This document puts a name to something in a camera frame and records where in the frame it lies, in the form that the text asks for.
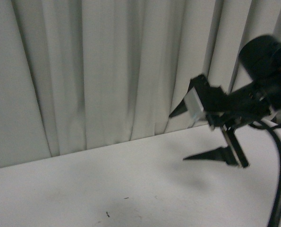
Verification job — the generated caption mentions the white pleated curtain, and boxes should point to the white pleated curtain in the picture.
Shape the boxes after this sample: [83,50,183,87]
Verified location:
[0,0,281,168]

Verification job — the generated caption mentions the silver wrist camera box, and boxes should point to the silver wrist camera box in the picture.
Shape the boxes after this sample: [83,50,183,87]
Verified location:
[183,88,205,124]

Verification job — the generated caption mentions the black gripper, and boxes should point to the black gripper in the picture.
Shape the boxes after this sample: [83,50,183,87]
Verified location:
[169,75,276,168]

